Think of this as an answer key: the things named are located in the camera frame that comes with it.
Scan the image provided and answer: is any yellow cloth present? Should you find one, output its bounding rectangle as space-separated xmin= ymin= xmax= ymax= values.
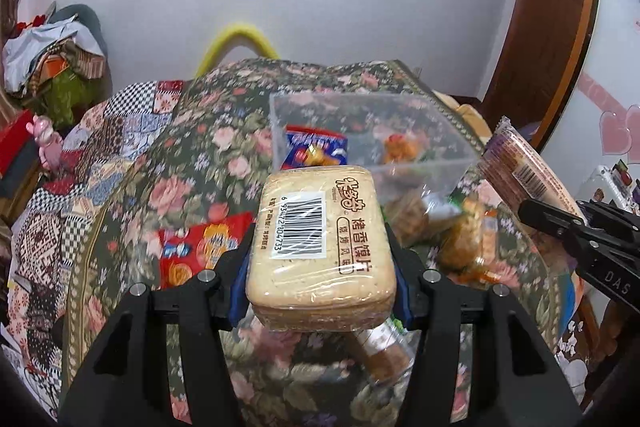
xmin=435 ymin=92 xmax=493 ymax=142

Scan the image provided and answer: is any red and blue snack packet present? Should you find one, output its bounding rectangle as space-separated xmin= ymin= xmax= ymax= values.
xmin=282 ymin=125 xmax=349 ymax=170

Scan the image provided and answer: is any patchwork blanket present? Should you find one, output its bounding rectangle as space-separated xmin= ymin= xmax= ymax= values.
xmin=0 ymin=79 xmax=188 ymax=418

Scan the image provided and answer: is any white stickered container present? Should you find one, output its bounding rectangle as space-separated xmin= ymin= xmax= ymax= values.
xmin=575 ymin=162 xmax=640 ymax=214

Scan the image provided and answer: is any white wardrobe sliding door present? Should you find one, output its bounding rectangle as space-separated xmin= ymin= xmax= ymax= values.
xmin=540 ymin=0 xmax=640 ymax=218

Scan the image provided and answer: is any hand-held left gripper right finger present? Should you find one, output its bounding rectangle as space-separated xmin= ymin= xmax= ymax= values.
xmin=382 ymin=227 xmax=583 ymax=427

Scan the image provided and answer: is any small orange snack packet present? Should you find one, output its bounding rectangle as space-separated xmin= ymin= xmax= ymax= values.
xmin=382 ymin=133 xmax=426 ymax=165

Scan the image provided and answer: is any grey padded chair back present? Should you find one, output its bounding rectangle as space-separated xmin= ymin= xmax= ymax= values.
xmin=55 ymin=4 xmax=108 ymax=58

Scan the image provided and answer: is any round brown biscuit packet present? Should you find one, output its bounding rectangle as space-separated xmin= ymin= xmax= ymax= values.
xmin=477 ymin=117 xmax=583 ymax=228

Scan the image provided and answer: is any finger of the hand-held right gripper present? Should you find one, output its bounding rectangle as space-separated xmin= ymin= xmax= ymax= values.
xmin=517 ymin=198 xmax=591 ymax=253

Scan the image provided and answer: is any orange and clear snack packet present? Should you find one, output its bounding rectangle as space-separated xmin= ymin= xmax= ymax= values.
xmin=440 ymin=197 xmax=501 ymax=288

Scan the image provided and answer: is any yellow foam tube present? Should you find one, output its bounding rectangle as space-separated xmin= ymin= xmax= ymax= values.
xmin=194 ymin=23 xmax=281 ymax=80

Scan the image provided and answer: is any brown wooden door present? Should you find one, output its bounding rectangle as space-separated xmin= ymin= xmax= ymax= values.
xmin=477 ymin=0 xmax=603 ymax=152

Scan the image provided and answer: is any clear plastic box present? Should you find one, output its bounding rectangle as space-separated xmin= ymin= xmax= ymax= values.
xmin=269 ymin=91 xmax=482 ymax=208

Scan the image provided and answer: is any pink rabbit toy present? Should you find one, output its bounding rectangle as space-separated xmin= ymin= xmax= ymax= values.
xmin=26 ymin=114 xmax=66 ymax=168

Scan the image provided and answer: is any dark floral tablecloth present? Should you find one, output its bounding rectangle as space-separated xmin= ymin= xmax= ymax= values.
xmin=62 ymin=57 xmax=586 ymax=427

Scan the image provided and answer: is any red box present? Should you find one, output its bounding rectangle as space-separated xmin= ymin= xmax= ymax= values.
xmin=0 ymin=109 xmax=41 ymax=198

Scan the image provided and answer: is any toast bread packet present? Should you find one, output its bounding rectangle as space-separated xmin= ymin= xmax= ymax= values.
xmin=245 ymin=165 xmax=398 ymax=333

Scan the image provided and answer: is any brown cylindrical snack packet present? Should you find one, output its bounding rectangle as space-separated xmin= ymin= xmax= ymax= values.
xmin=345 ymin=317 xmax=416 ymax=385

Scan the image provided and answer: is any clear packet of fried snacks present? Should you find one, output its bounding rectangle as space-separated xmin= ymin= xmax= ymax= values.
xmin=387 ymin=189 xmax=461 ymax=248

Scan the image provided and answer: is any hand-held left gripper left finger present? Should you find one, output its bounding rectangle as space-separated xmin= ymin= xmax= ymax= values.
xmin=59 ymin=234 xmax=261 ymax=427

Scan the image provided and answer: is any pile of clothes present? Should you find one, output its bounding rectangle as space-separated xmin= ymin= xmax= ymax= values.
xmin=2 ymin=4 xmax=108 ymax=128

